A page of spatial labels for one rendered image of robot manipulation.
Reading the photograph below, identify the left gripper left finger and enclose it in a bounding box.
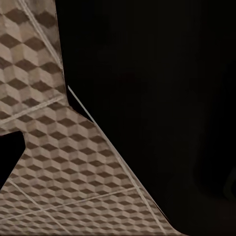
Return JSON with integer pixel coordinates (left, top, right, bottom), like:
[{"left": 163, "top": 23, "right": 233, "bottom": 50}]
[{"left": 0, "top": 131, "right": 26, "bottom": 189}]

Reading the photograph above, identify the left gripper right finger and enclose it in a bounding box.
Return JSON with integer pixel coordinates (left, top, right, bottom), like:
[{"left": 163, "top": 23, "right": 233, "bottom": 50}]
[{"left": 220, "top": 131, "right": 236, "bottom": 170}]

